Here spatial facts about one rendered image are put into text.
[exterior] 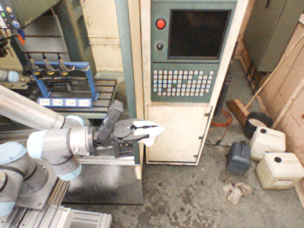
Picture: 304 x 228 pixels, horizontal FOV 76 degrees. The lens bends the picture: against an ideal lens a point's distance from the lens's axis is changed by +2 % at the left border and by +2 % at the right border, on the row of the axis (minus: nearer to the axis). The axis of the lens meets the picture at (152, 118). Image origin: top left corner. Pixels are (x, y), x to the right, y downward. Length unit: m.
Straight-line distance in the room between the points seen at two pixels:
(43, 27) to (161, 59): 1.28
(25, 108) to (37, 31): 1.63
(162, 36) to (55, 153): 0.90
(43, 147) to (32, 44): 1.86
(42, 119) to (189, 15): 0.91
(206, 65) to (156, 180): 1.39
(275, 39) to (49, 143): 2.80
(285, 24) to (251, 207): 2.08
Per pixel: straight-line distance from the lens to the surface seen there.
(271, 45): 3.01
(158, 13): 1.19
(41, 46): 2.32
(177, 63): 1.31
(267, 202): 2.43
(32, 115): 0.68
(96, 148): 0.57
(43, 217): 1.08
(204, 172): 2.36
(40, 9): 1.73
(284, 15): 2.91
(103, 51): 2.57
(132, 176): 1.56
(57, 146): 0.56
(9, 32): 1.84
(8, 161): 0.87
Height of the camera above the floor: 1.98
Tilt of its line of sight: 45 degrees down
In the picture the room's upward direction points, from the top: straight up
